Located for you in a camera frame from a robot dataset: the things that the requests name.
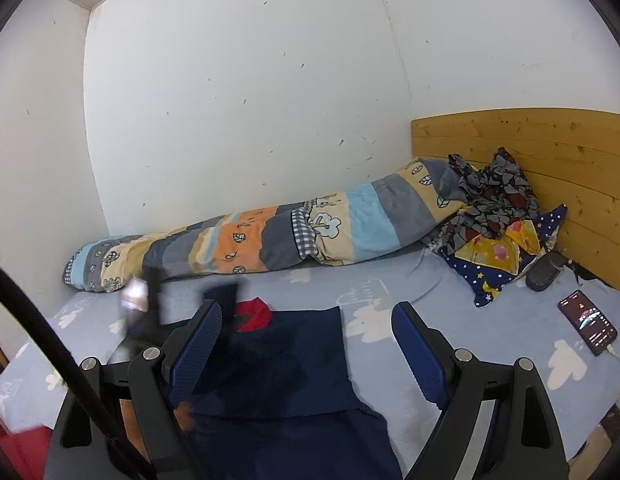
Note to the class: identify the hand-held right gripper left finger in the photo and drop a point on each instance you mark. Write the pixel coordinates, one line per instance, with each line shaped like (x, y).
(197, 350)

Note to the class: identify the black ribbed object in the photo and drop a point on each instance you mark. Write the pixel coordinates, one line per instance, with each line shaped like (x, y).
(545, 271)

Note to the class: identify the navy blue garment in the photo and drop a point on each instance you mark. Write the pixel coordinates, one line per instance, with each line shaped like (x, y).
(290, 370)

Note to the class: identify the grey red patterned garment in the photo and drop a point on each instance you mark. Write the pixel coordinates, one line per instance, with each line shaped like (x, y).
(492, 195)

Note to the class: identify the rolled striped patchwork quilt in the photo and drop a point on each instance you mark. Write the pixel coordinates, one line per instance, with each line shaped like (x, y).
(290, 235)

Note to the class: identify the black smartphone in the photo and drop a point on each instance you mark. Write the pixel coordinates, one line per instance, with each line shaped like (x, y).
(587, 322)

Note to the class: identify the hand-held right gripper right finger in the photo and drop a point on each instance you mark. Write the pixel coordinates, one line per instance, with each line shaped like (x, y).
(414, 345)

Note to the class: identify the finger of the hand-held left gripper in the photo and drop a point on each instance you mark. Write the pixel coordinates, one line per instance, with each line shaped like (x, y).
(221, 302)

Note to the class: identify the navy star print pillow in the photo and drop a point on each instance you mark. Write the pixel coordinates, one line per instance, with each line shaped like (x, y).
(489, 265)

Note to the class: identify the light blue cloud bed sheet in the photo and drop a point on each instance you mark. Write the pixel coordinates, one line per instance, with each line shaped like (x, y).
(489, 310)

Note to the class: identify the wooden headboard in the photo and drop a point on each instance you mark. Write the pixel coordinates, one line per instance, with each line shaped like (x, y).
(564, 160)

